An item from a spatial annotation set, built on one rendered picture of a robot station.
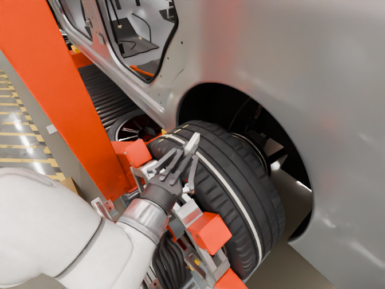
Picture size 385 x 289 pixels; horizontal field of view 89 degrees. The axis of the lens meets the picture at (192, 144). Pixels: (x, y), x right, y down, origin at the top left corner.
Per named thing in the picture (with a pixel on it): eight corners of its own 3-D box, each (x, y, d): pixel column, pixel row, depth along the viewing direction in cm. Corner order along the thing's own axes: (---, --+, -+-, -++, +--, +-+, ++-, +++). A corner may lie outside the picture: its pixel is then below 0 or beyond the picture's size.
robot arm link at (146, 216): (159, 250, 40) (173, 224, 44) (153, 237, 33) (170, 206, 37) (123, 231, 43) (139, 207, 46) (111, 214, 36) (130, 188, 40)
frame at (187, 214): (219, 282, 89) (240, 251, 49) (208, 295, 86) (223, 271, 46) (154, 199, 117) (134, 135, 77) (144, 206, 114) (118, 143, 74)
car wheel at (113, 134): (197, 141, 191) (198, 123, 174) (154, 193, 154) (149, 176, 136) (146, 118, 215) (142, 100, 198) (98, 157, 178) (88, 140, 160)
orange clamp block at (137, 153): (153, 158, 76) (141, 137, 75) (135, 168, 73) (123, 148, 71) (148, 158, 82) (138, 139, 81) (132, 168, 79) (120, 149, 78)
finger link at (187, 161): (167, 182, 44) (172, 185, 43) (189, 148, 50) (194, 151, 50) (168, 191, 46) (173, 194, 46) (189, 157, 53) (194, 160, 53)
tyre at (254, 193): (210, 215, 130) (310, 268, 73) (182, 239, 120) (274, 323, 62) (165, 126, 116) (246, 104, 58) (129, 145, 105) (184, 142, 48)
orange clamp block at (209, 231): (216, 230, 59) (233, 235, 51) (197, 248, 56) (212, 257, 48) (204, 210, 59) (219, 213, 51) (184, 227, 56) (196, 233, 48)
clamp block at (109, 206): (119, 213, 78) (115, 207, 75) (97, 227, 74) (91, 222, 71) (113, 203, 81) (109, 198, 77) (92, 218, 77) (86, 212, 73)
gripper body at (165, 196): (139, 207, 45) (160, 177, 51) (171, 223, 43) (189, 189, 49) (132, 192, 40) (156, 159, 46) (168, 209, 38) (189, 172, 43)
